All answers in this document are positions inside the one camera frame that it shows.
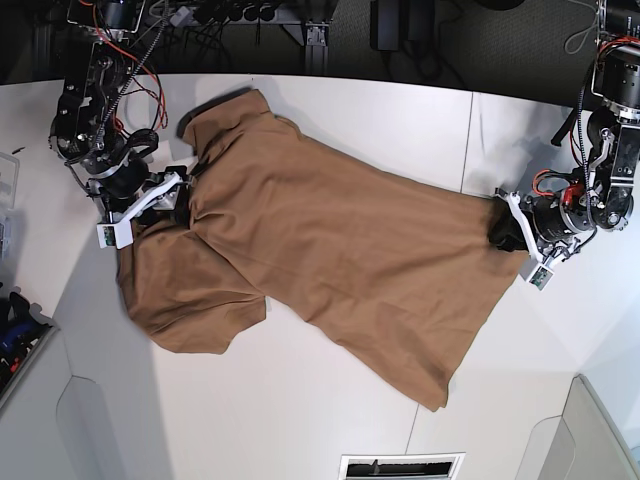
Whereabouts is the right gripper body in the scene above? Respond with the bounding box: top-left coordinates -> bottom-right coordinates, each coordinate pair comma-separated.
87,159 -> 193,225

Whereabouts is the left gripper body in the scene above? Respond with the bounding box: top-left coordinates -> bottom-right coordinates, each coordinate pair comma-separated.
494,185 -> 597,263

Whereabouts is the brown t-shirt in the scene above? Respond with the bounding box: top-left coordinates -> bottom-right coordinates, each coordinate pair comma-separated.
117,89 -> 525,411

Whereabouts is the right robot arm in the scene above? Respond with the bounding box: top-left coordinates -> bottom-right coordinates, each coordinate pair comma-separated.
49,1 -> 192,226

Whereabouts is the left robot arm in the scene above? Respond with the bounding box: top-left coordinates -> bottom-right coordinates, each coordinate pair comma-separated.
488,1 -> 639,261

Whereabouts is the clear plastic box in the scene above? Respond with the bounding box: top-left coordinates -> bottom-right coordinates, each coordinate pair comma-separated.
1,152 -> 20,260

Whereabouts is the grey tool bin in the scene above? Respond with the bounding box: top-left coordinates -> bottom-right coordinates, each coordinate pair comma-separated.
1,291 -> 56,407

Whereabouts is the white slotted vent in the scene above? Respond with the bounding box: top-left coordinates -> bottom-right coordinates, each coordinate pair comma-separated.
338,453 -> 466,480

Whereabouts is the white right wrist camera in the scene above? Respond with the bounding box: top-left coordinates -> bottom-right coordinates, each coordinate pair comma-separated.
97,219 -> 134,249

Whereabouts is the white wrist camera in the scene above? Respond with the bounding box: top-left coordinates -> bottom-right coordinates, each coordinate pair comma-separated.
97,219 -> 134,249
519,258 -> 554,291

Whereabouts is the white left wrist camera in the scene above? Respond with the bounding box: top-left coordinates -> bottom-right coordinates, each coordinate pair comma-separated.
519,258 -> 554,291

